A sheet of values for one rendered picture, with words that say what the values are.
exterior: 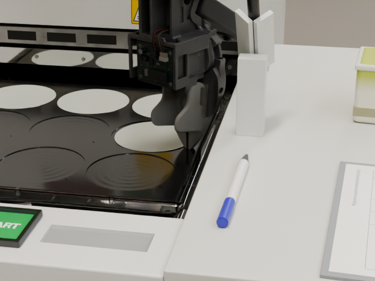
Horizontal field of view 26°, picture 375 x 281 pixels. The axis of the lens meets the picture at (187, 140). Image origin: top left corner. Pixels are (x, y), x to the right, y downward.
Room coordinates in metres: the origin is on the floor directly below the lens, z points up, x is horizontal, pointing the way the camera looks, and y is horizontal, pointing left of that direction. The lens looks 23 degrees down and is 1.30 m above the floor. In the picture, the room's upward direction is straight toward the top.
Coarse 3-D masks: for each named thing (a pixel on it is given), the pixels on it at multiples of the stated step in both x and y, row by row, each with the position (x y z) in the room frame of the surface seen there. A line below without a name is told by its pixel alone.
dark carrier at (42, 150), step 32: (128, 96) 1.09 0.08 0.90; (0, 128) 0.97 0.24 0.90; (32, 128) 0.97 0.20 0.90; (64, 128) 0.97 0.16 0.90; (96, 128) 0.97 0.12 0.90; (0, 160) 0.87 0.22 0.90; (32, 160) 0.87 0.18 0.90; (64, 160) 0.87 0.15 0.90; (96, 160) 0.87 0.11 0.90; (128, 160) 0.87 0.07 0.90; (160, 160) 0.87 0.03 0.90; (192, 160) 0.87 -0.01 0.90; (96, 192) 0.79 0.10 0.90; (128, 192) 0.79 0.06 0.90; (160, 192) 0.79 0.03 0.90
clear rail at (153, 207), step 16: (0, 192) 0.79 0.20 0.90; (16, 192) 0.78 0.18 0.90; (32, 192) 0.78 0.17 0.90; (48, 192) 0.78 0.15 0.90; (64, 192) 0.78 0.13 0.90; (112, 208) 0.76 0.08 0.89; (128, 208) 0.76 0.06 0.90; (144, 208) 0.76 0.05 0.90; (160, 208) 0.75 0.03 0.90; (176, 208) 0.75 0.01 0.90
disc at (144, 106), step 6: (150, 96) 1.09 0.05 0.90; (156, 96) 1.09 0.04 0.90; (138, 102) 1.07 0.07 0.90; (144, 102) 1.07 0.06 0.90; (150, 102) 1.07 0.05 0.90; (156, 102) 1.07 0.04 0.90; (132, 108) 1.04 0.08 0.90; (138, 108) 1.04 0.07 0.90; (144, 108) 1.04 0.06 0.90; (150, 108) 1.04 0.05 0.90; (144, 114) 1.02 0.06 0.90; (150, 114) 1.02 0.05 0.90
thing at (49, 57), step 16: (0, 48) 1.20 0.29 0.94; (16, 48) 1.19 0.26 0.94; (32, 48) 1.19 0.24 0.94; (48, 48) 1.19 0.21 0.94; (64, 48) 1.19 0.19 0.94; (80, 48) 1.19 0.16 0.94; (48, 64) 1.18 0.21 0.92; (64, 64) 1.18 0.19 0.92; (80, 64) 1.17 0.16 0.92; (96, 64) 1.17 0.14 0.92; (112, 64) 1.17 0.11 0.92; (128, 64) 1.16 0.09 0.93
